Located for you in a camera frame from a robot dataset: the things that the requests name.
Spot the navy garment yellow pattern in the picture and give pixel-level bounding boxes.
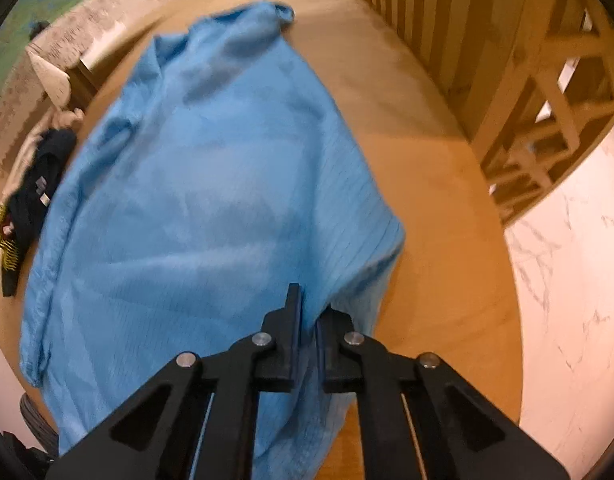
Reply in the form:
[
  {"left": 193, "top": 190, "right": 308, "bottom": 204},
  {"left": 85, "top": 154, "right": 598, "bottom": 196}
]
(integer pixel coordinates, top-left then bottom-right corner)
[{"left": 0, "top": 127, "right": 78, "bottom": 297}]

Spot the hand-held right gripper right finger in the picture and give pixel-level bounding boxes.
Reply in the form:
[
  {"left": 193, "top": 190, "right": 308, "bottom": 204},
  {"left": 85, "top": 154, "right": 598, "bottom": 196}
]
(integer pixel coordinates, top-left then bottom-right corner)
[{"left": 314, "top": 305, "right": 572, "bottom": 480}]

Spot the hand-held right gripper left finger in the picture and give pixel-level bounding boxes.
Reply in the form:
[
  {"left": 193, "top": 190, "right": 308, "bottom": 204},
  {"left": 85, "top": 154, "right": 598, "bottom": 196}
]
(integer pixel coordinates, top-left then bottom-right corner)
[{"left": 46, "top": 282, "right": 304, "bottom": 480}]

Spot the blue pinstriped jacket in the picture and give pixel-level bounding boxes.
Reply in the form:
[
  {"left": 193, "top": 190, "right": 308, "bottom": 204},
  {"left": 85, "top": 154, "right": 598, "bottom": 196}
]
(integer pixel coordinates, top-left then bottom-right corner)
[{"left": 19, "top": 1, "right": 406, "bottom": 480}]

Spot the white lace tablecloth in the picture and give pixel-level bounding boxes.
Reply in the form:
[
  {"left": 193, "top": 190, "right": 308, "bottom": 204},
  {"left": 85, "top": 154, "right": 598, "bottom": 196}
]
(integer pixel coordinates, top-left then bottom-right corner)
[{"left": 0, "top": 0, "right": 168, "bottom": 181}]

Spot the person's black jacket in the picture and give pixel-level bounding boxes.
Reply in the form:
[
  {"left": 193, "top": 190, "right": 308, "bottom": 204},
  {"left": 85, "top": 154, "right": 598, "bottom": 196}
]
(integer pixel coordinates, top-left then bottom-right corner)
[{"left": 2, "top": 430, "right": 55, "bottom": 480}]

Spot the wooden railing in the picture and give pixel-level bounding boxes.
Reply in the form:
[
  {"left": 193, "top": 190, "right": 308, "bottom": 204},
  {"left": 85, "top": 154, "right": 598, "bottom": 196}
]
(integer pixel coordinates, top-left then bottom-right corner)
[{"left": 317, "top": 0, "right": 614, "bottom": 226}]

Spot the person's left leg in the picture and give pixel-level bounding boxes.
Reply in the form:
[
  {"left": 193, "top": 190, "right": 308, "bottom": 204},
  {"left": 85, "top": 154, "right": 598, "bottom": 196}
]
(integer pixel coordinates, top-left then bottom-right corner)
[{"left": 18, "top": 392, "right": 60, "bottom": 453}]

